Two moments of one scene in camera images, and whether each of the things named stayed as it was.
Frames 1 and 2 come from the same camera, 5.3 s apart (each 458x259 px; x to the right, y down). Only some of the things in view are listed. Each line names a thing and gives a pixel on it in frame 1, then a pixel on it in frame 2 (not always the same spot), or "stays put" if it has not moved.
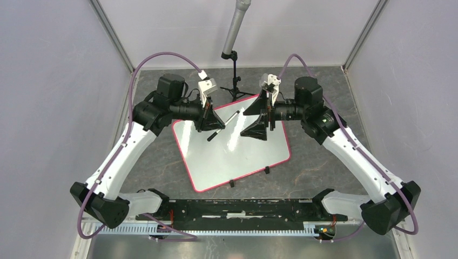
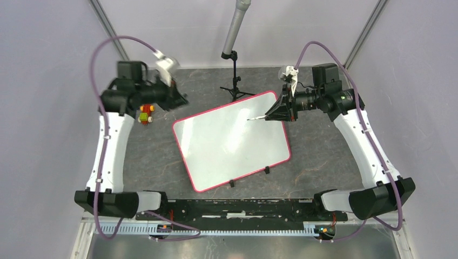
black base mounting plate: [241, 212] stays put
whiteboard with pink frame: [228, 156] stays put
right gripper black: [258, 129] → [284, 109]
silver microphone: [242, 6] stays put
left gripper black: [210, 120] → [174, 99]
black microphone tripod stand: [236, 93] stays put
